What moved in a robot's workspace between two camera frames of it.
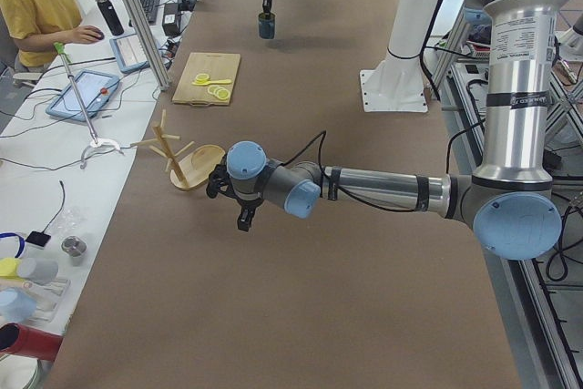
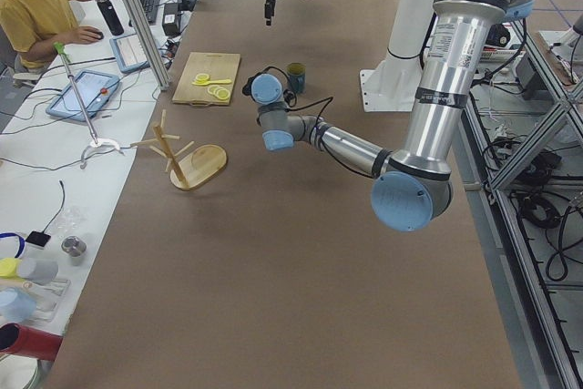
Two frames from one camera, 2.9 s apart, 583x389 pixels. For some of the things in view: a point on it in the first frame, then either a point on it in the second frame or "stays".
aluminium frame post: [129, 1] stays
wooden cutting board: [217, 66] stays
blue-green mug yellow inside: [267, 23] → [297, 76]
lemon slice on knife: [202, 77] stays
